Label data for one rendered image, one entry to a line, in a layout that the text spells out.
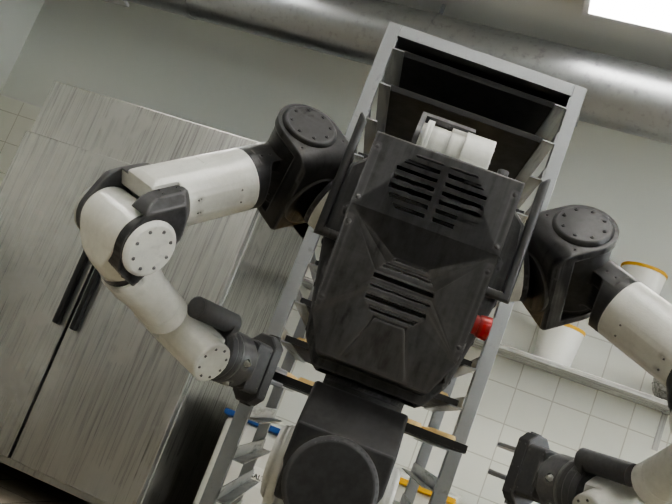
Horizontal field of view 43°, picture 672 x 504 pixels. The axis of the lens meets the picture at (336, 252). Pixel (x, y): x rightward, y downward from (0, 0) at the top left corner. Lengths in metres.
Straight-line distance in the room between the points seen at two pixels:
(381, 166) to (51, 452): 3.43
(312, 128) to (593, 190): 3.86
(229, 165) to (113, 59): 4.79
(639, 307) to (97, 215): 0.71
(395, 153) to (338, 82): 4.27
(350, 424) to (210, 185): 0.36
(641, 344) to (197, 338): 0.62
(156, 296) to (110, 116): 3.54
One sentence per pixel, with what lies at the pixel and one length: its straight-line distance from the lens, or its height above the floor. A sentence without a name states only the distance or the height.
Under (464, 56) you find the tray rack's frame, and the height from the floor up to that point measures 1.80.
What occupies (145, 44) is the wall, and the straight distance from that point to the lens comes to 5.88.
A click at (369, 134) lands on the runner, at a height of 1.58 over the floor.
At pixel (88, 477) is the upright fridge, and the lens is 4.24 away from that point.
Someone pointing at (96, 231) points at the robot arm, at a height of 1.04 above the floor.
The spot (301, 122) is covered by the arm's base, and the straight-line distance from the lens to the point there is 1.21.
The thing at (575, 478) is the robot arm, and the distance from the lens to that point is 1.37.
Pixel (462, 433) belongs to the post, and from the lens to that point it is 1.85.
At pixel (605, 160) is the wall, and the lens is 5.05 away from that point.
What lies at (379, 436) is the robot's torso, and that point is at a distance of 1.07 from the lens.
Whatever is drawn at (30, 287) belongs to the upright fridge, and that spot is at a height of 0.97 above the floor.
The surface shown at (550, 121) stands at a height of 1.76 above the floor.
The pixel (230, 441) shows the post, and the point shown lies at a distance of 1.85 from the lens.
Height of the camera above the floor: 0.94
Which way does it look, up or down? 10 degrees up
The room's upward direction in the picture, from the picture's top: 21 degrees clockwise
